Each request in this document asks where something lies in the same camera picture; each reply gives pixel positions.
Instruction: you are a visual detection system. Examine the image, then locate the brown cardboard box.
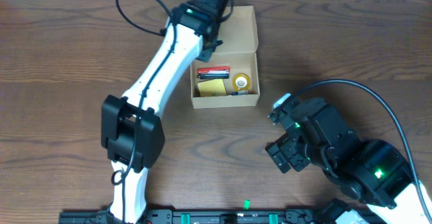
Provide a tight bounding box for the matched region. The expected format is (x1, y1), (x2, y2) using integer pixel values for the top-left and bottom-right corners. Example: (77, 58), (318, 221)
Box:
(190, 6), (261, 109)

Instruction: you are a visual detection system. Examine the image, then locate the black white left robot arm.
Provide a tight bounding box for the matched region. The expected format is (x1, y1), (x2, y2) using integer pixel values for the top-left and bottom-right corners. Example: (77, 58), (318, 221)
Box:
(101, 0), (234, 223)

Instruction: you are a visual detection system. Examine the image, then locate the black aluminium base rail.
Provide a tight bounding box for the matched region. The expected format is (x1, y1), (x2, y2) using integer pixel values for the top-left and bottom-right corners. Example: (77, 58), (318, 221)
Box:
(57, 207), (372, 224)

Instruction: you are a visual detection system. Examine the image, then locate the clear yellow tape roll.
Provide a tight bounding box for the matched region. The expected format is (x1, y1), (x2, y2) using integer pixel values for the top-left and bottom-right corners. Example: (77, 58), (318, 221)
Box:
(232, 73), (251, 92)

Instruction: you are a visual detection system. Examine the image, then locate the yellow polar bear notepad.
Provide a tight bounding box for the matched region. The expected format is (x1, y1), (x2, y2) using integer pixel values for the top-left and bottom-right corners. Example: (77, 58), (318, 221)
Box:
(197, 79), (227, 97)

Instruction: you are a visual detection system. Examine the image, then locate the white blue staples box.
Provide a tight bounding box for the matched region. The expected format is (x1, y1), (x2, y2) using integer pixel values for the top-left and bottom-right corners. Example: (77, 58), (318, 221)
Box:
(232, 90), (249, 96)

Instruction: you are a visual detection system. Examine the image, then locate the small green marker piece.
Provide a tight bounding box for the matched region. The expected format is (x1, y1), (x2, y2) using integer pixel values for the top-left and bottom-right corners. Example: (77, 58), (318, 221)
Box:
(244, 200), (250, 211)

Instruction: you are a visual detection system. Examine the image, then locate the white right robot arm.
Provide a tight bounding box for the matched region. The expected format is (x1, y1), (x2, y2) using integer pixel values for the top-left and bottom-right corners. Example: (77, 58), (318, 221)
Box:
(265, 98), (428, 223)

